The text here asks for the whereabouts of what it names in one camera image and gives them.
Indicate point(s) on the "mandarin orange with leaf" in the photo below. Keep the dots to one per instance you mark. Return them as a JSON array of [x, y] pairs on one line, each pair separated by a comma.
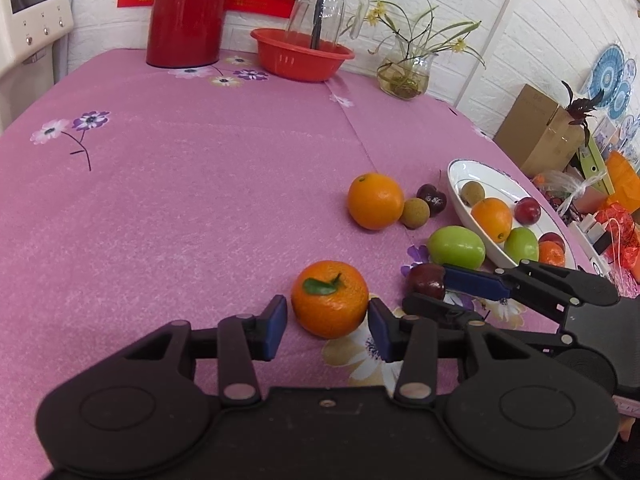
[[329, 299]]

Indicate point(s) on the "orange on plate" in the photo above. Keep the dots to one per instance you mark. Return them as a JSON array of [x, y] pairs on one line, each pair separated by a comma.
[[494, 216]]

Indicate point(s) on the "clear glass pitcher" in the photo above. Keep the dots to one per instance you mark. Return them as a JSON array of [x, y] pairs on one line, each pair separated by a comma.
[[319, 24]]

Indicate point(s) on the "cardboard box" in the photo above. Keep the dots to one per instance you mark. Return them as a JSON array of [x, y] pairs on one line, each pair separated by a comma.
[[537, 135]]

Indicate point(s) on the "pink floral tablecloth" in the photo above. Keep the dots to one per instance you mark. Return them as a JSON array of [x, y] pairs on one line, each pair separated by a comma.
[[132, 197]]

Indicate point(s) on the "white power strip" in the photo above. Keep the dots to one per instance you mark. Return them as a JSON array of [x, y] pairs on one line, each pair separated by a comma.
[[593, 238]]

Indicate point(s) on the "dark red plum plate edge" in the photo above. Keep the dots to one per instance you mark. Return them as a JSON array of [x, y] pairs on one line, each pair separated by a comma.
[[554, 238]]

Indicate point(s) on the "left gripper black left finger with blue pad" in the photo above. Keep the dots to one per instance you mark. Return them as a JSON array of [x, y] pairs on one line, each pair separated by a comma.
[[149, 404]]

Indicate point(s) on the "small mandarin on plate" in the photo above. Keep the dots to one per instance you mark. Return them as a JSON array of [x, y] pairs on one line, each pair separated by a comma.
[[551, 253]]

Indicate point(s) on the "red mesh bag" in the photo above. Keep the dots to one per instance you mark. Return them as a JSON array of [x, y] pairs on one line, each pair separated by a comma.
[[624, 249]]

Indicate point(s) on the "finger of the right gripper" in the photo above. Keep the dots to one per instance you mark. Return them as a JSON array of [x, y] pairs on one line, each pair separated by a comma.
[[451, 317], [539, 286]]

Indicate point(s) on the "green apple on table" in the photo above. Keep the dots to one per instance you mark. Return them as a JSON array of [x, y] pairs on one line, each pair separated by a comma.
[[457, 246]]

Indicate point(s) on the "brown longan on plate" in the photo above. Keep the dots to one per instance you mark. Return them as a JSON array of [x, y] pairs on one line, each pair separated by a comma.
[[472, 193]]

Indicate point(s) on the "dark purple leaf plant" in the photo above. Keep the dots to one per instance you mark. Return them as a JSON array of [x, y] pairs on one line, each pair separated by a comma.
[[580, 109]]

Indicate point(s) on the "blue patterned wall plates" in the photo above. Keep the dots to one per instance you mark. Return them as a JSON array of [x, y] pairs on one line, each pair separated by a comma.
[[616, 77]]

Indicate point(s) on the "white appliance with buttons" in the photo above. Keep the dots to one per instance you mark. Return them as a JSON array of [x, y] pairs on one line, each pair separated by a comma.
[[28, 26]]

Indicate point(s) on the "red thermos jug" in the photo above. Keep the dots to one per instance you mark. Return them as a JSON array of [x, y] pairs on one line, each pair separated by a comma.
[[185, 33]]

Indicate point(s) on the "dark red cherry pair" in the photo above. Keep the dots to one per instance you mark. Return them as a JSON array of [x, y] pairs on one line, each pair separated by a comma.
[[435, 198]]

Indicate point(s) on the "white oval plate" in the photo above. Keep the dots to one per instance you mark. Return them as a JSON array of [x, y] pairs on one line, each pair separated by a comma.
[[499, 185]]

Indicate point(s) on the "green apple on plate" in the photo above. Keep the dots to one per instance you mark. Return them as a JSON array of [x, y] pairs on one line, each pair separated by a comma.
[[522, 244]]

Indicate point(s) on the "green file box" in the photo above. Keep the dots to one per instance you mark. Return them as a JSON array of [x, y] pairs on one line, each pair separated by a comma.
[[594, 169]]

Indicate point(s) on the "red plum on plate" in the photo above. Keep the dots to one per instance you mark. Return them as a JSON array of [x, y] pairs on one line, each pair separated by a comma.
[[527, 211]]

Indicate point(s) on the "glass vase with orchid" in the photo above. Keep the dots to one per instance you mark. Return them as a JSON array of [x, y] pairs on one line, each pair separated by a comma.
[[411, 43]]

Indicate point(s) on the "orange plastic bag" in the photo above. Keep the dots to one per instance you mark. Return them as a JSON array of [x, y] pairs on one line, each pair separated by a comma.
[[625, 181]]

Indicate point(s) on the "red plastic basket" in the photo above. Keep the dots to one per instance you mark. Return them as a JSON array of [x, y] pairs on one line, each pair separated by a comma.
[[288, 55]]

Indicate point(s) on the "brown longan on table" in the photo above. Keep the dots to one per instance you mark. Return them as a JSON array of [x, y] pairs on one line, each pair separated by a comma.
[[415, 214]]

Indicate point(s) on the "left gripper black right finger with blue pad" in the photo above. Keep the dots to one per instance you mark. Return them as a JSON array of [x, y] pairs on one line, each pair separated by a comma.
[[476, 401]]

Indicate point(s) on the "large smooth orange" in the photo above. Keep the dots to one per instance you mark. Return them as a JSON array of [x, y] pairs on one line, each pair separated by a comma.
[[375, 201]]

